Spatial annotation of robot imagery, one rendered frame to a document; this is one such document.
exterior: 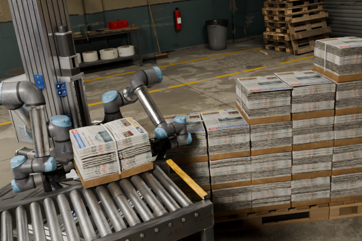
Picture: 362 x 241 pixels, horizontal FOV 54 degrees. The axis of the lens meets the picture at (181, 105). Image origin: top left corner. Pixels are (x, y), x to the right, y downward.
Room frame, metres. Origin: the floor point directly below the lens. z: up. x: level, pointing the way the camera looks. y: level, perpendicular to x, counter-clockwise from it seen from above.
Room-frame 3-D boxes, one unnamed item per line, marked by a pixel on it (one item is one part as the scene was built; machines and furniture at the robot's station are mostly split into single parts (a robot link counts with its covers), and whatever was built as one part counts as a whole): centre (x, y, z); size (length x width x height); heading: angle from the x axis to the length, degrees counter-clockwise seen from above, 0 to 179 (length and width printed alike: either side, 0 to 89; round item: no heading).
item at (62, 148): (2.06, 0.75, 0.87); 0.15 x 0.15 x 0.10
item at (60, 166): (1.74, 0.73, 0.83); 0.12 x 0.08 x 0.09; 114
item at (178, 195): (1.60, 0.09, 0.77); 0.47 x 0.05 x 0.05; 24
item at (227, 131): (2.35, -0.43, 0.42); 1.17 x 0.39 x 0.83; 93
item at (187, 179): (1.62, 0.01, 0.81); 0.43 x 0.03 x 0.02; 24
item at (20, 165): (1.68, 0.85, 0.92); 0.11 x 0.08 x 0.11; 91
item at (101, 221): (1.44, 0.44, 0.77); 0.47 x 0.05 x 0.05; 24
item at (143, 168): (1.84, 0.31, 0.83); 0.29 x 0.16 x 0.04; 24
